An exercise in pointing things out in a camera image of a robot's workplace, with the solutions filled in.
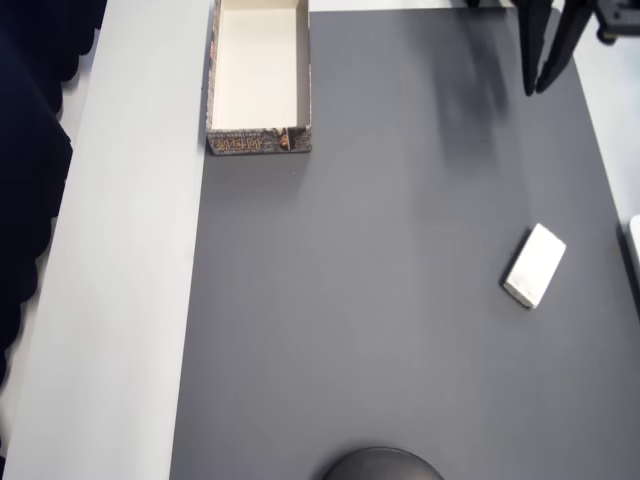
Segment dark blue curtain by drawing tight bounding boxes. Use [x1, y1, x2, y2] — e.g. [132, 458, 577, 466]
[0, 0, 107, 394]

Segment small white rectangular block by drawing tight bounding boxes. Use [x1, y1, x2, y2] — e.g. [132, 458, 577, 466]
[502, 223, 568, 310]

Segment black round-base stand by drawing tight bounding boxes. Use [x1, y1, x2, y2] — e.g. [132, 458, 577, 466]
[319, 446, 446, 480]

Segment grey table mat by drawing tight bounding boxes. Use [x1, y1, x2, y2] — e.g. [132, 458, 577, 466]
[167, 7, 640, 480]

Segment patterned open cardboard box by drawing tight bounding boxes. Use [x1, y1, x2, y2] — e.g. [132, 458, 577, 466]
[205, 0, 315, 157]

